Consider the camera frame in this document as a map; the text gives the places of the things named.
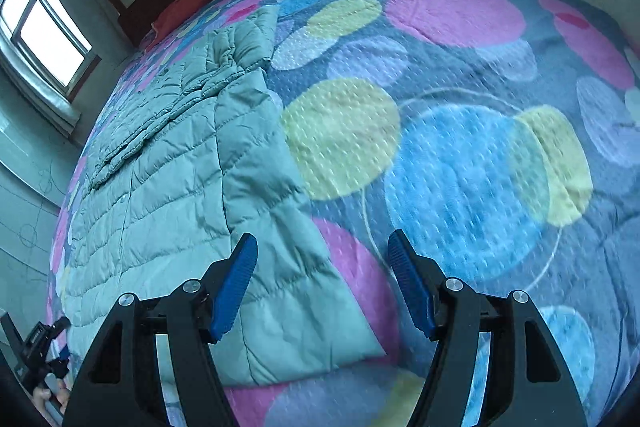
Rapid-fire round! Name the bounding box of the white patterned wardrobe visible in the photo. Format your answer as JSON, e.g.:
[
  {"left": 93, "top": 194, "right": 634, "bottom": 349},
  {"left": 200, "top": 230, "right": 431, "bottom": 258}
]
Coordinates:
[{"left": 0, "top": 76, "right": 79, "bottom": 333}]

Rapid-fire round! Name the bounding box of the left window with frame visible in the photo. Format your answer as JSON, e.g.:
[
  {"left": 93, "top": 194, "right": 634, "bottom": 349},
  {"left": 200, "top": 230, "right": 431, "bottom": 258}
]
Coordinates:
[{"left": 1, "top": 0, "right": 100, "bottom": 101}]

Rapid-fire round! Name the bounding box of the light green puffer jacket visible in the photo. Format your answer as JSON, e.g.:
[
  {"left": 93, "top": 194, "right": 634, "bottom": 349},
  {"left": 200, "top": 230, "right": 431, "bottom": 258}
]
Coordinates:
[{"left": 56, "top": 5, "right": 384, "bottom": 386}]

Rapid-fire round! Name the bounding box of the colourful circle pattern bedspread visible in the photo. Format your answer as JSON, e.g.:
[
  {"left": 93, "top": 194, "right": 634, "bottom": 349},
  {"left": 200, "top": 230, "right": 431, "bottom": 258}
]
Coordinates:
[{"left": 46, "top": 0, "right": 639, "bottom": 426}]

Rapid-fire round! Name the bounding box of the person's left hand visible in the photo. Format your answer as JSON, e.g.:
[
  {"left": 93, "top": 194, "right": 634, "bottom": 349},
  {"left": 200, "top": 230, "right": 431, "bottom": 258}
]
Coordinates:
[{"left": 30, "top": 379, "right": 70, "bottom": 426}]

